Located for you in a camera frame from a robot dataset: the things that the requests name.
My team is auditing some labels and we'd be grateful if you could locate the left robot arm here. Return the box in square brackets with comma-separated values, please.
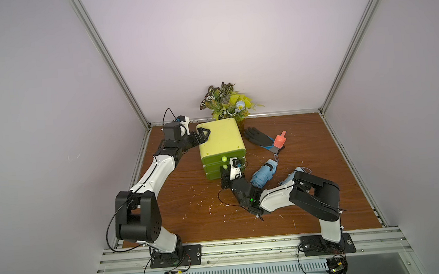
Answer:
[111, 116, 211, 258]

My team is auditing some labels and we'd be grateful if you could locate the dark green drawer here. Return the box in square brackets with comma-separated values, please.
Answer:
[200, 149, 246, 166]
[203, 158, 230, 174]
[206, 166, 230, 180]

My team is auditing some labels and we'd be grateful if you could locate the black work glove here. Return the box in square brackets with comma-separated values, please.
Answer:
[243, 127, 285, 154]

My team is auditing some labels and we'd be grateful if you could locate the red plastic scoop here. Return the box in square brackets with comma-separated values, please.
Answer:
[273, 131, 286, 149]

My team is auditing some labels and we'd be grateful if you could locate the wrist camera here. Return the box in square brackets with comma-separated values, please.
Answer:
[175, 115, 190, 137]
[229, 157, 245, 181]

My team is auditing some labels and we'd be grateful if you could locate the artificial plant in vase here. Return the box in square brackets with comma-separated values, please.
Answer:
[200, 81, 262, 131]

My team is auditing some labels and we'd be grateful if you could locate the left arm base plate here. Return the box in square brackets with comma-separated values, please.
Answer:
[150, 244, 202, 269]

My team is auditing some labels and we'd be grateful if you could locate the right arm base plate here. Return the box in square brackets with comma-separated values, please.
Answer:
[298, 233, 357, 256]

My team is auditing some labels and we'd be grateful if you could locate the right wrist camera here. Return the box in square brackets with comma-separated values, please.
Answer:
[229, 157, 245, 181]

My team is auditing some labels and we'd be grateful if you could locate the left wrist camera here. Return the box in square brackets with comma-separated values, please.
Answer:
[175, 115, 190, 137]

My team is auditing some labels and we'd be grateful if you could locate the dark green top drawer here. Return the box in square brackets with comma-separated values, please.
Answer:
[200, 149, 246, 166]

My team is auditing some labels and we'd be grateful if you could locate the right circuit board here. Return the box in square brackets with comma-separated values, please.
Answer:
[326, 254, 348, 274]

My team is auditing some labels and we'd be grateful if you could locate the dark green bottom drawer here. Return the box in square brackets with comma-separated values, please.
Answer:
[206, 166, 230, 180]

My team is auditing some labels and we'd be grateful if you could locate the light blue umbrella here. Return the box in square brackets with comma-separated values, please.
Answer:
[279, 167, 312, 186]
[250, 154, 279, 189]

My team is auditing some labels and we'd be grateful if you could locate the yellow-green drawer cabinet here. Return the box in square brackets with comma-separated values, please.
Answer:
[196, 118, 246, 166]

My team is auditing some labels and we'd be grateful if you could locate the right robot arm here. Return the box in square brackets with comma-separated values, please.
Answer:
[221, 167, 344, 244]

